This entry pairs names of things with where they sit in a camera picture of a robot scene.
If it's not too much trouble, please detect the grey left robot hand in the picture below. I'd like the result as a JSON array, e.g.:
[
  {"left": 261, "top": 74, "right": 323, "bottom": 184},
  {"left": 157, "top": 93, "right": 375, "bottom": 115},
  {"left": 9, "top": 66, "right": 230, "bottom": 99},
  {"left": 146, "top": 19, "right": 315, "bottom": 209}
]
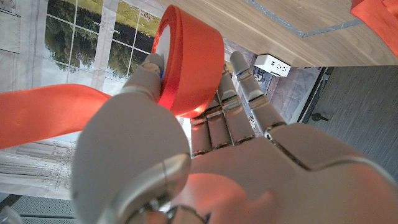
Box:
[{"left": 70, "top": 51, "right": 398, "bottom": 224}]

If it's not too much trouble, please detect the orange ribbon with spool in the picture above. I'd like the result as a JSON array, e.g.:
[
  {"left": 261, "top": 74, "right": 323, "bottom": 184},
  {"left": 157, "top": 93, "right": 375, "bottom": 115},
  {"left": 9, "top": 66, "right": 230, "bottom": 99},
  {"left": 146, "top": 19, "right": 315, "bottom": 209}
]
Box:
[{"left": 0, "top": 0, "right": 398, "bottom": 150}]

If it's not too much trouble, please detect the white power box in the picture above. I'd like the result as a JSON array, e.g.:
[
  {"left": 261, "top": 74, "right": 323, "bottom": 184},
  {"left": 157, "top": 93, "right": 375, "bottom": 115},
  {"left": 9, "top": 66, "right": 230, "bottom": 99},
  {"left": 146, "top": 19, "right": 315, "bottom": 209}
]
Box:
[{"left": 254, "top": 54, "right": 292, "bottom": 78}]

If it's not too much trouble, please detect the black wall knob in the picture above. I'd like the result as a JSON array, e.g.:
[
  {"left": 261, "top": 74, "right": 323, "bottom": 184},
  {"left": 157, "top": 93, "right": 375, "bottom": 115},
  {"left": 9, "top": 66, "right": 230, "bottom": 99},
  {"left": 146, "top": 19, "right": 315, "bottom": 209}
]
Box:
[{"left": 310, "top": 112, "right": 329, "bottom": 123}]

